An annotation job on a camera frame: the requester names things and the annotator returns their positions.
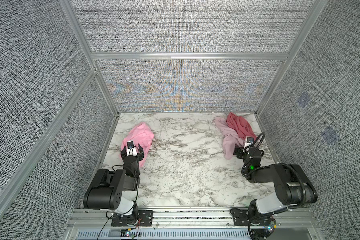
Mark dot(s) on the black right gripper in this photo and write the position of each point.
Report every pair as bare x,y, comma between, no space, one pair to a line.
239,150

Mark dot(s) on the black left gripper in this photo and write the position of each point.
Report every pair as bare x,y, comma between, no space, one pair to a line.
140,154

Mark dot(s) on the bright pink cloth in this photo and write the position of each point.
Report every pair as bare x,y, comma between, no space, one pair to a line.
143,135

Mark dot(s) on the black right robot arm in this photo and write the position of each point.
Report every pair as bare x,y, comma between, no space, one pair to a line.
292,188

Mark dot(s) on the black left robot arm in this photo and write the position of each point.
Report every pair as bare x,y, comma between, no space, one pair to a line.
105,191

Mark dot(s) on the pale pink cloth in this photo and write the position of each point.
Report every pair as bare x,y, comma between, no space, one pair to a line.
231,140

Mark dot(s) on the dark magenta cloth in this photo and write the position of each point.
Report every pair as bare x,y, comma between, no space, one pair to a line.
240,125

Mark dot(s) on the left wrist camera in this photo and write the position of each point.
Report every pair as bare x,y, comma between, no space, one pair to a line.
131,149

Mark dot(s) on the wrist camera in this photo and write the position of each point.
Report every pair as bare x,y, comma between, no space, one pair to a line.
131,149
248,142

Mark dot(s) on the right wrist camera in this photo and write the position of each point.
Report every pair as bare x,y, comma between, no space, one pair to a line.
248,142

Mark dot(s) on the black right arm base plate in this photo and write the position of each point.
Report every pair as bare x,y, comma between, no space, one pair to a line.
241,218

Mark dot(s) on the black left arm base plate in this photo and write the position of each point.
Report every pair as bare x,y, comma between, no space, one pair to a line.
141,218

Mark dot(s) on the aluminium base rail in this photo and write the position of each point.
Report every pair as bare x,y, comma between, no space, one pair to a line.
189,224

